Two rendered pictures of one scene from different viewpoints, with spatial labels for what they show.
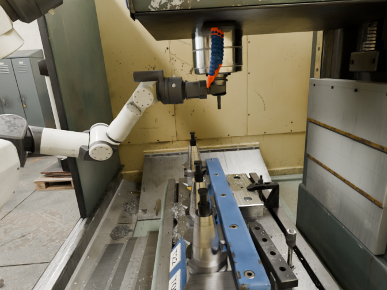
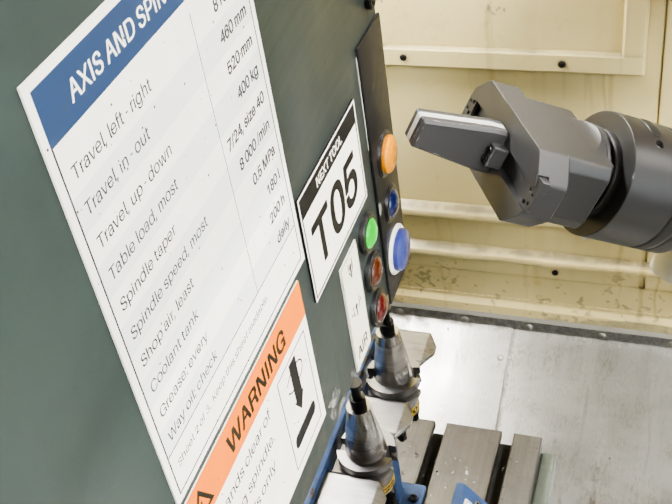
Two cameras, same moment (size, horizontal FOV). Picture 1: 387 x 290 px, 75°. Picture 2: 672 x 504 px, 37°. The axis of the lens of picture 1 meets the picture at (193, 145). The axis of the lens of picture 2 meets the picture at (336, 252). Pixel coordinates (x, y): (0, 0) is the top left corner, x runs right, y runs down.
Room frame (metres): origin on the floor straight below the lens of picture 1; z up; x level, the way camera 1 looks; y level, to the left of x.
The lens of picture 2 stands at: (1.05, 0.30, 2.07)
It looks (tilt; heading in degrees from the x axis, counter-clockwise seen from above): 39 degrees down; 206
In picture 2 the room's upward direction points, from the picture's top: 10 degrees counter-clockwise
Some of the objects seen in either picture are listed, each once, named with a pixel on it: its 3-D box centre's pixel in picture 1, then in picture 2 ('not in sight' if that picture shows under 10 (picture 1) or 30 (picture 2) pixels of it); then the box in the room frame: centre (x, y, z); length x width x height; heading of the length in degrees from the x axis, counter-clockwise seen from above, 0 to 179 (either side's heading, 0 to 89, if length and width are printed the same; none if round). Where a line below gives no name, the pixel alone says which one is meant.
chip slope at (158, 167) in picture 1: (207, 184); not in sight; (1.51, -0.07, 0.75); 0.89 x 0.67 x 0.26; 92
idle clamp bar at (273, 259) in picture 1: (268, 255); not in sight; (0.63, -0.20, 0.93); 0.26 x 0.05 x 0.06; 7
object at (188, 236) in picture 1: (203, 235); (381, 416); (0.37, -0.01, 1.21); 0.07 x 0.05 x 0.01; 92
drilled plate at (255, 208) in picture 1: (226, 194); not in sight; (0.97, -0.13, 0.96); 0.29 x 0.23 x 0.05; 2
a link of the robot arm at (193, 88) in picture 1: (188, 88); not in sight; (0.85, 0.01, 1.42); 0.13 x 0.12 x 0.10; 177
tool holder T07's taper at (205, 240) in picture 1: (205, 232); (390, 352); (0.31, -0.01, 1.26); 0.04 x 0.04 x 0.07
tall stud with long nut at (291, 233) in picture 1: (290, 247); not in sight; (0.62, -0.26, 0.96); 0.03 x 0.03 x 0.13
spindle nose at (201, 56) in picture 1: (217, 53); not in sight; (0.85, -0.09, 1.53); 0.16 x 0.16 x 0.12
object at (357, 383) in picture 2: (198, 170); (356, 394); (0.42, -0.01, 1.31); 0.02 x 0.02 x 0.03
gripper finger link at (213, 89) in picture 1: (216, 89); not in sight; (0.82, -0.08, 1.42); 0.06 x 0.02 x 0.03; 87
